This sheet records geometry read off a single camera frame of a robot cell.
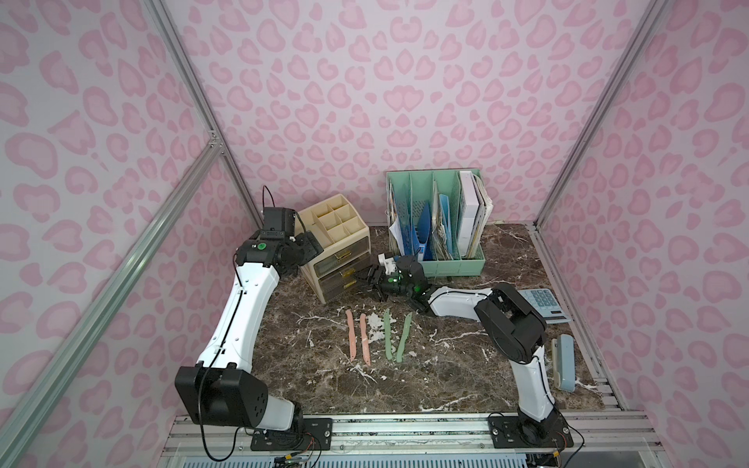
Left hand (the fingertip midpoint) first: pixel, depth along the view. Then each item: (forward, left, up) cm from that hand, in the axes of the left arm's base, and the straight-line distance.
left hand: (309, 246), depth 79 cm
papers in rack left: (+9, -24, -3) cm, 26 cm away
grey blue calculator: (-4, -72, -24) cm, 76 cm away
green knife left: (-14, -21, -26) cm, 36 cm away
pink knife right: (-18, -14, -26) cm, 35 cm away
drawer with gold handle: (+1, -8, -5) cm, 10 cm away
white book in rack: (+17, -47, -4) cm, 50 cm away
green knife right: (-14, -27, -26) cm, 40 cm away
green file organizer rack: (+16, -37, -4) cm, 41 cm away
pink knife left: (-15, -10, -26) cm, 32 cm away
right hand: (-4, -11, -12) cm, 16 cm away
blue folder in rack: (+18, -40, -2) cm, 43 cm away
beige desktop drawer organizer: (+8, -6, -1) cm, 10 cm away
